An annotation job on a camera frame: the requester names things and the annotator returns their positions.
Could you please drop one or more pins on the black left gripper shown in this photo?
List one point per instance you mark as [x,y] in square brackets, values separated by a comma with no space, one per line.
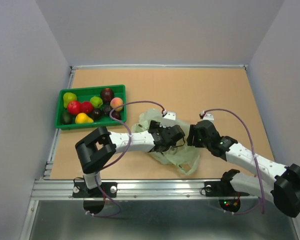
[155,125]

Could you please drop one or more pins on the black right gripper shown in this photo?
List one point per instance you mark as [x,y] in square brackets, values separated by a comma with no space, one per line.
[193,131]

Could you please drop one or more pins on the light green plastic bag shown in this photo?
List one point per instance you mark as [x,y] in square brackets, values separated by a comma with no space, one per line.
[185,158]

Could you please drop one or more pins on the dark maroon plum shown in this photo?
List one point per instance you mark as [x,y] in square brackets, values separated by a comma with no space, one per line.
[116,115]

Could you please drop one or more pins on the dark purple mangosteen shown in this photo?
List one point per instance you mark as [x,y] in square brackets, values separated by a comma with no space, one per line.
[106,110]

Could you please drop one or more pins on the light green wrinkled fruit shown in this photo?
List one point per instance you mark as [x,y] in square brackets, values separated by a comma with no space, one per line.
[96,101]

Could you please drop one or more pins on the red orange pomegranate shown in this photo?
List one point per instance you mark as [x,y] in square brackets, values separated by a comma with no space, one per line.
[86,107]

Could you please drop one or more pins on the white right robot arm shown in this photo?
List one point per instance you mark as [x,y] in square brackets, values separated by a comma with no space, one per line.
[273,182]

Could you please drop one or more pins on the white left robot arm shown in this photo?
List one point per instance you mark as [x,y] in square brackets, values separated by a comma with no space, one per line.
[96,149]

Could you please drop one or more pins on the peach fruit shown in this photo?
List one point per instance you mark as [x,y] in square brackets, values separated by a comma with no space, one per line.
[115,102]

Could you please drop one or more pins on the dark red apple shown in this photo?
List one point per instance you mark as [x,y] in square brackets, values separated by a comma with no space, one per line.
[107,95]

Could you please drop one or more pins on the bright red apple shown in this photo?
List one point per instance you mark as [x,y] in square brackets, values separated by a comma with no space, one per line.
[74,107]

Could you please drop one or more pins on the dark green avocado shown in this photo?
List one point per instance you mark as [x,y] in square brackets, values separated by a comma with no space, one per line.
[66,118]

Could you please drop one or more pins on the green yellow pear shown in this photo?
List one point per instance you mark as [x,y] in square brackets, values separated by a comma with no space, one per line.
[67,98]

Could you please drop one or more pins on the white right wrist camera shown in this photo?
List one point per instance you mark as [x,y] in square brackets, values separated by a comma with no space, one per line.
[206,116]

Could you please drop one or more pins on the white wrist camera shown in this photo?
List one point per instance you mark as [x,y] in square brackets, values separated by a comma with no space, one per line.
[168,119]
[206,116]

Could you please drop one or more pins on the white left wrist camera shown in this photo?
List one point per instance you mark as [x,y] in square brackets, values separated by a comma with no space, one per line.
[168,119]

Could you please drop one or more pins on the aluminium mounting rail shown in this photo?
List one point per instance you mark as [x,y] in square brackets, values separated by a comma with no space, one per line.
[132,190]

